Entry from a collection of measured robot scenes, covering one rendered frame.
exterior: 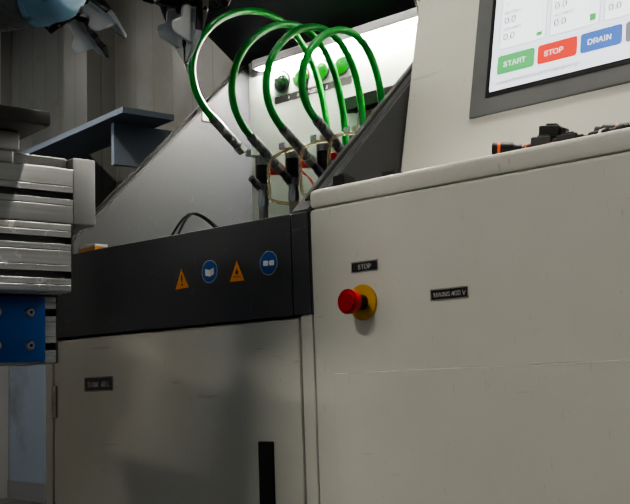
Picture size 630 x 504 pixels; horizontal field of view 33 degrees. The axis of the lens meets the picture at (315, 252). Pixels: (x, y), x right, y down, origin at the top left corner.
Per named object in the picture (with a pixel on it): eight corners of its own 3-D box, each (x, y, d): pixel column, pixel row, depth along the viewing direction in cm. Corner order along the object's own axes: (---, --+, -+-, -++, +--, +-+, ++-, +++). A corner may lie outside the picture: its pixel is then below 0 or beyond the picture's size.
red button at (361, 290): (332, 320, 150) (331, 284, 151) (350, 321, 153) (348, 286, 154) (360, 318, 147) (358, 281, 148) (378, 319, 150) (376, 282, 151)
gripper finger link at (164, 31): (152, 60, 175) (151, 6, 176) (179, 67, 179) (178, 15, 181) (164, 55, 173) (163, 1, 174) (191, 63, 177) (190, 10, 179)
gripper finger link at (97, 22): (110, 50, 192) (70, 22, 193) (129, 35, 196) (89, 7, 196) (113, 38, 190) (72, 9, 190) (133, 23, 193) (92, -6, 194)
